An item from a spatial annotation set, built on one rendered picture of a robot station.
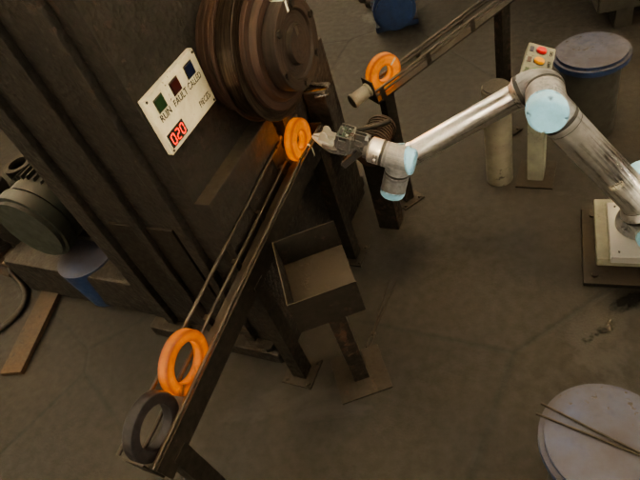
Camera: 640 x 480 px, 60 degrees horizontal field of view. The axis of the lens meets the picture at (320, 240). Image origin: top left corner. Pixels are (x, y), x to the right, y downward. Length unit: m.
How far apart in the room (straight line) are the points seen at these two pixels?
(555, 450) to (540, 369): 0.63
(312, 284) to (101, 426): 1.24
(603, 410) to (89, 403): 2.01
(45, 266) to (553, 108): 2.37
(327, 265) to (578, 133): 0.85
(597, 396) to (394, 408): 0.76
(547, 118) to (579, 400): 0.79
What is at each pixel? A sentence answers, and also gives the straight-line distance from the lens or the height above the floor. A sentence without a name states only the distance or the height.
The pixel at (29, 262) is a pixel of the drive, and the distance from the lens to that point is 3.13.
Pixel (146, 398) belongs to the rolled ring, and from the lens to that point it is 1.55.
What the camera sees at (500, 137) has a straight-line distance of 2.57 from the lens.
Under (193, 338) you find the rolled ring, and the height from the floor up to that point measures 0.71.
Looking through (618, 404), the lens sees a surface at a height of 0.43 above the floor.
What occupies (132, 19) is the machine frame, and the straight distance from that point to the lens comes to 1.59.
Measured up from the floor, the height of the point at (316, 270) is 0.60.
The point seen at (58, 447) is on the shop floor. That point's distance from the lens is 2.67.
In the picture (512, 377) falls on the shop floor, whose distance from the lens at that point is 2.15.
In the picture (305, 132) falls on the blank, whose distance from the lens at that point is 2.07.
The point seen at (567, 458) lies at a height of 0.43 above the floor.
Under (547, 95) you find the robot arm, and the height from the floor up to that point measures 0.89.
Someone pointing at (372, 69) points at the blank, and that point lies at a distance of 2.28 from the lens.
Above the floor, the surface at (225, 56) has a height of 1.20.
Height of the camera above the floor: 1.90
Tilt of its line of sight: 45 degrees down
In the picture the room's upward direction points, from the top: 21 degrees counter-clockwise
